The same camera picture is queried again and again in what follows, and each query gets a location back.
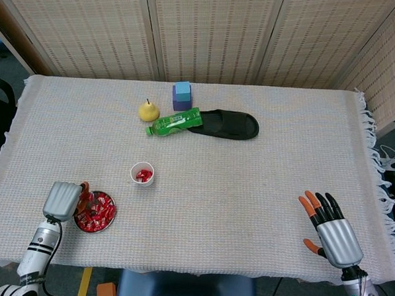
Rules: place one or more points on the black slipper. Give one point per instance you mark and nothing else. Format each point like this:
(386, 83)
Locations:
(232, 125)

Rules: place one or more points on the green plastic bottle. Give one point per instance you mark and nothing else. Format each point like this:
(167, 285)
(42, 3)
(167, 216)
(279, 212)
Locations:
(174, 122)

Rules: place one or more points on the yellow pear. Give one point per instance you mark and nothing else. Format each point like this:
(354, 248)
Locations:
(149, 112)

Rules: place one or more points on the orange block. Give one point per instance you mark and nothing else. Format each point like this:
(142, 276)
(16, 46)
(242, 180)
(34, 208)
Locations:
(106, 292)

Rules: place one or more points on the round metal plate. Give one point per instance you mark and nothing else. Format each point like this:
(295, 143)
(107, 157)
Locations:
(114, 200)

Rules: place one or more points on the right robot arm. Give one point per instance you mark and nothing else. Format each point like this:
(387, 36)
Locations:
(363, 292)

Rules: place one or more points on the white woven tablecloth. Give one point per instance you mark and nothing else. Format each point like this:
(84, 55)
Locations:
(231, 196)

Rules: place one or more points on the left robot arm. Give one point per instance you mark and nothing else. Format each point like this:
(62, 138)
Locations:
(38, 245)

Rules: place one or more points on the purple foam cube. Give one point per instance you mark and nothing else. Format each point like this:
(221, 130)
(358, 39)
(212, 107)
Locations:
(182, 105)

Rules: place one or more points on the white paper cup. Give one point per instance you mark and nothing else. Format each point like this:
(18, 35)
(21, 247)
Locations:
(149, 183)

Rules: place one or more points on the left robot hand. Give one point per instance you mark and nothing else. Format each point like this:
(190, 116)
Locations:
(60, 200)

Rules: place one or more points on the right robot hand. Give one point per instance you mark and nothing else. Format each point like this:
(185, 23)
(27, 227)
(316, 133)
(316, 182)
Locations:
(340, 241)

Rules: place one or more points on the brown wooden board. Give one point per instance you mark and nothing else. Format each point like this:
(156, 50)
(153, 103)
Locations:
(21, 42)

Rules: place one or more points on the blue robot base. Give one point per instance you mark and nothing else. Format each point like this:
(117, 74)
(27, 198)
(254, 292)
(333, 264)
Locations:
(186, 290)

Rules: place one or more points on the red candy heap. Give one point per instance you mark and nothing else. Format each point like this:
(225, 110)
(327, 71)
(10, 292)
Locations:
(98, 215)

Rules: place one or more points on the light blue foam cube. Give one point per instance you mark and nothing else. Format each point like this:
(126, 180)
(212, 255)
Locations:
(182, 91)

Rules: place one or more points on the woven folding screen panel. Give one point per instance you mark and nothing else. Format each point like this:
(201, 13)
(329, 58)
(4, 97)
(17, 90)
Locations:
(91, 29)
(390, 75)
(213, 36)
(322, 42)

